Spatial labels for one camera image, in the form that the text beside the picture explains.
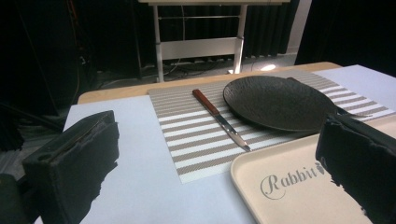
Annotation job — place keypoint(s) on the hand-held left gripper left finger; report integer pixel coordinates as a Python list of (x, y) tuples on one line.
[(70, 161)]

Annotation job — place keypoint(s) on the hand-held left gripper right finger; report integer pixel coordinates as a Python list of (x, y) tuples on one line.
[(358, 155)]

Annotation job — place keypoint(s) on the cream tray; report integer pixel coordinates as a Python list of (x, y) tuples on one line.
[(295, 189)]

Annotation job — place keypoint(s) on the white table cover sheet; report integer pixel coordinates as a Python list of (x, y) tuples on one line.
[(140, 174)]

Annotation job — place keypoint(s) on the black round plate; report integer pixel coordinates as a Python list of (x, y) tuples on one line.
[(277, 102)]

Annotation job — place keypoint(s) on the striped placemat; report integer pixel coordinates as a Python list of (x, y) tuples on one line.
[(199, 140)]

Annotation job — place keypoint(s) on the white desk frame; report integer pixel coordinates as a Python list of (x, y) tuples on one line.
[(199, 46)]

